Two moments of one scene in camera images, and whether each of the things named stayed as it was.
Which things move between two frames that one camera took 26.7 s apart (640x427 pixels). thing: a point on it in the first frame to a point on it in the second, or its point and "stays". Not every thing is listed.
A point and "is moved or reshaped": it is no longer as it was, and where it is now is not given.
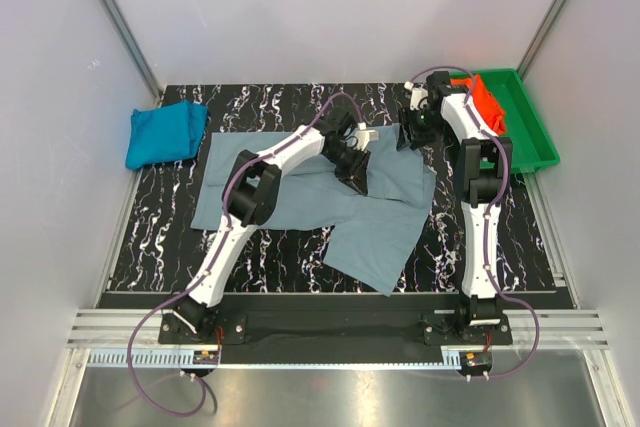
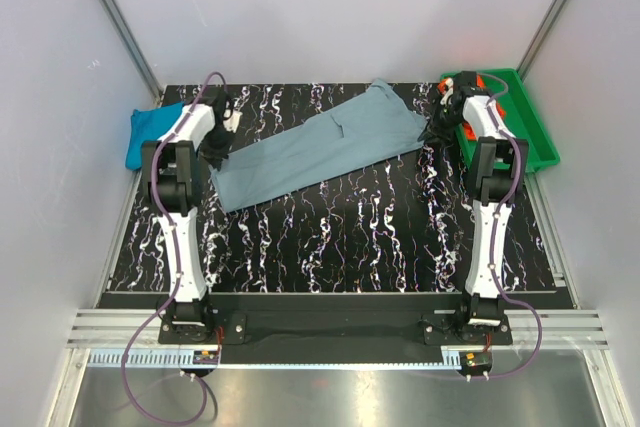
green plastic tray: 533,146 stays
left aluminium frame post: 111,8 stays
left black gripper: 356,174 to 215,158
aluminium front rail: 133,338 stays
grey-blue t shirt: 370,236 is moved or reshaped
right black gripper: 419,139 to 433,133
